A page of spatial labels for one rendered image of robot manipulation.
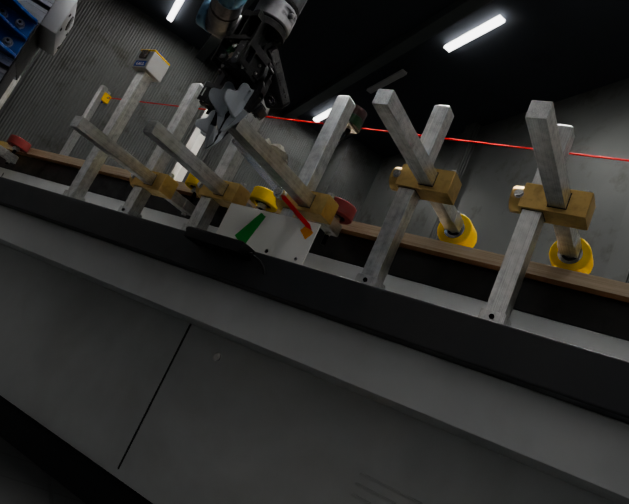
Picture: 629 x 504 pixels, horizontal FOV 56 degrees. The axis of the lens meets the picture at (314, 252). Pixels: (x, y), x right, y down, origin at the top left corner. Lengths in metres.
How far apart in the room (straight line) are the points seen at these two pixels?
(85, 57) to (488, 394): 12.72
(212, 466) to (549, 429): 0.79
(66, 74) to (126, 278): 11.79
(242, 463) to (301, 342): 0.37
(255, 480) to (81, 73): 12.24
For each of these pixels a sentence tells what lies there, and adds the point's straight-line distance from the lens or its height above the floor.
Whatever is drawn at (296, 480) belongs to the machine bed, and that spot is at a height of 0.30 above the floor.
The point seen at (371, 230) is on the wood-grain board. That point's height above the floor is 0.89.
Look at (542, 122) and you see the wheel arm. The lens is 0.89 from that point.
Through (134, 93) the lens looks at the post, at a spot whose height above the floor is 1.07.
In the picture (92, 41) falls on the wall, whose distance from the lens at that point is 13.52.
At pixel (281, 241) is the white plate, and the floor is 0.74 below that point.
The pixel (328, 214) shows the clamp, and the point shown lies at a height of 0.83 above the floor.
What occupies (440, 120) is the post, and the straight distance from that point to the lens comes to 1.27.
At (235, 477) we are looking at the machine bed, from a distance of 1.43.
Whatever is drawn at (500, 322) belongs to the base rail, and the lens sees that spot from 1.03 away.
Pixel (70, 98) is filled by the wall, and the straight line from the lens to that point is 13.10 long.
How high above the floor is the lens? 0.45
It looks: 14 degrees up
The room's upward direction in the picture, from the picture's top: 25 degrees clockwise
